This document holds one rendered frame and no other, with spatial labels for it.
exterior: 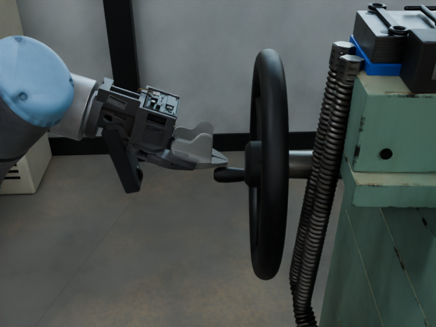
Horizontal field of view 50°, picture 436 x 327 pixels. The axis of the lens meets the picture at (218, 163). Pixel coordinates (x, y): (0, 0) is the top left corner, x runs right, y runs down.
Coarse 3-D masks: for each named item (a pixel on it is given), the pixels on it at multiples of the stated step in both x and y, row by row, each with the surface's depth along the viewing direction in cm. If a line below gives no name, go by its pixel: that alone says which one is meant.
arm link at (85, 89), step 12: (84, 84) 65; (96, 84) 66; (84, 96) 64; (72, 108) 63; (84, 108) 63; (72, 120) 64; (84, 120) 65; (60, 132) 65; (72, 132) 65; (84, 132) 68
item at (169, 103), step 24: (96, 96) 65; (120, 96) 64; (144, 96) 66; (168, 96) 68; (96, 120) 65; (120, 120) 67; (144, 120) 65; (168, 120) 64; (144, 144) 67; (168, 144) 72
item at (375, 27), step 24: (360, 24) 50; (384, 24) 48; (408, 24) 48; (432, 24) 48; (360, 48) 50; (384, 48) 45; (408, 48) 44; (432, 48) 41; (384, 72) 47; (408, 72) 44; (432, 72) 42
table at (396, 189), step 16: (352, 176) 48; (368, 176) 48; (384, 176) 48; (400, 176) 48; (416, 176) 48; (432, 176) 48; (352, 192) 48; (368, 192) 47; (384, 192) 47; (400, 192) 47; (416, 192) 47; (432, 192) 47
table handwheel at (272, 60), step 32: (256, 64) 59; (256, 96) 68; (256, 128) 71; (288, 128) 48; (256, 160) 58; (288, 160) 47; (256, 192) 72; (288, 192) 48; (256, 224) 64; (256, 256) 61
